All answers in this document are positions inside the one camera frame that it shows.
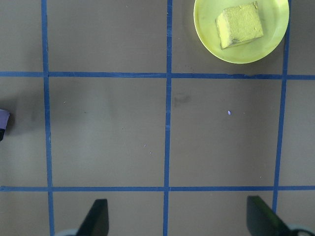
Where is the yellow foam block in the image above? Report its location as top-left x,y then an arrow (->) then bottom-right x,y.
215,1 -> 265,50

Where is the purple foam block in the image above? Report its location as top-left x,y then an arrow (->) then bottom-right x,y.
0,109 -> 11,130

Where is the yellow plate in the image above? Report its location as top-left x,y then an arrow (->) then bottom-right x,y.
193,0 -> 290,65

